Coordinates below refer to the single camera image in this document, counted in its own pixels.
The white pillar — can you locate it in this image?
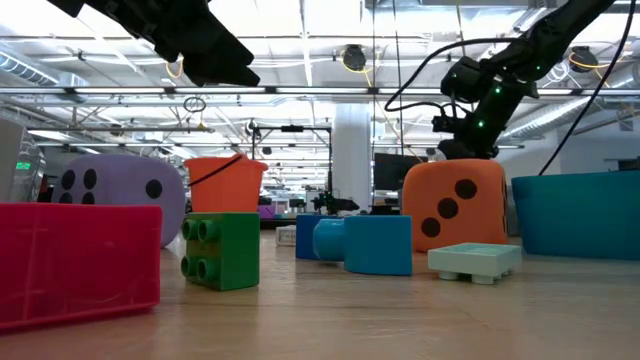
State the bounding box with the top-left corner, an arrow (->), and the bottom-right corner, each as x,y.
331,103 -> 374,214

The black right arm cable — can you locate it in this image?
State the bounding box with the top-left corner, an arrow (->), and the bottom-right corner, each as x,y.
538,0 -> 639,176

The large light blue brick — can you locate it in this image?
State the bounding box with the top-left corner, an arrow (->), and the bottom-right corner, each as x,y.
312,214 -> 414,277

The white teal card deck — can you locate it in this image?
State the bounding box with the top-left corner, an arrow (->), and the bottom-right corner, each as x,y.
275,224 -> 298,247

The orange foam die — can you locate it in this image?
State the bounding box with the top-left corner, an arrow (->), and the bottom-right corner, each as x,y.
401,158 -> 509,254

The red toy brick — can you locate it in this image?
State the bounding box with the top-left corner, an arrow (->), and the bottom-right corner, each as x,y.
0,202 -> 164,332

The purple foam die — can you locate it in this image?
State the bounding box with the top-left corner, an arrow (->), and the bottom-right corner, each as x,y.
51,153 -> 187,249

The black background rig frame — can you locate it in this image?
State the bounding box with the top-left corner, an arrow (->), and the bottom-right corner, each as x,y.
251,124 -> 335,201

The small dark blue brick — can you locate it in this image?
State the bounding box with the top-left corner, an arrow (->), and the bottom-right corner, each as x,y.
295,213 -> 346,261

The black monitor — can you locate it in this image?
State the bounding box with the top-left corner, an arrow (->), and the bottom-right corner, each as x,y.
373,152 -> 430,192

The orange plastic bucket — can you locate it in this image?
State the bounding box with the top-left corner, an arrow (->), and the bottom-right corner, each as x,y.
183,153 -> 270,214

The small green toy brick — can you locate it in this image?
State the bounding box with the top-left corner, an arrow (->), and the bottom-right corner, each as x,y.
180,212 -> 261,293

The flat mint toy brick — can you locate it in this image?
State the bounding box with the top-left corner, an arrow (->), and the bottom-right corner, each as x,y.
427,242 -> 523,286

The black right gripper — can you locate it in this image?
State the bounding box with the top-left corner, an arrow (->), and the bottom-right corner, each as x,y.
438,107 -> 501,161

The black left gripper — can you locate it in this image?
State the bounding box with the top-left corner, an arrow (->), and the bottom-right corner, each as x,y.
114,0 -> 261,87

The black ceiling cable reel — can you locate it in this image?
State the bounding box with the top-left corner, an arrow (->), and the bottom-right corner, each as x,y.
568,44 -> 599,74
342,43 -> 368,72

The teal plastic bin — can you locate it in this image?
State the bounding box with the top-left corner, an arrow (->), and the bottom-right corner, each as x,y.
510,169 -> 640,262

